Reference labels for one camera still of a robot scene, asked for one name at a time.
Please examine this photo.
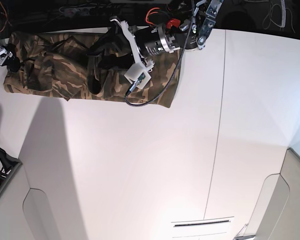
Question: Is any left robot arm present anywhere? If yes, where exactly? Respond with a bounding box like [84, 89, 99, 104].
[87, 0, 223, 71]

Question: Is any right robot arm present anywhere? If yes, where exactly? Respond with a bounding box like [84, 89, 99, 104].
[0, 43, 21, 73]

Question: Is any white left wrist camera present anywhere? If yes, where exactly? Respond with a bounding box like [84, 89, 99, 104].
[124, 62, 153, 89]

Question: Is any black power strip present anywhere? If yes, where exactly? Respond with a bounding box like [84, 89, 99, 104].
[59, 5, 120, 17]

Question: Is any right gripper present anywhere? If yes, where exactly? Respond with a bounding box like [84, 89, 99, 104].
[0, 45, 21, 73]

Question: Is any camouflage T-shirt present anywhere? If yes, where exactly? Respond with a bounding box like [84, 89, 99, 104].
[3, 31, 181, 108]

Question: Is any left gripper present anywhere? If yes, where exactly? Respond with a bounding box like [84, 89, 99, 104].
[86, 16, 182, 70]

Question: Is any braided camera cable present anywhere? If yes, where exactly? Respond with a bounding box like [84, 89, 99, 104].
[123, 0, 196, 108]

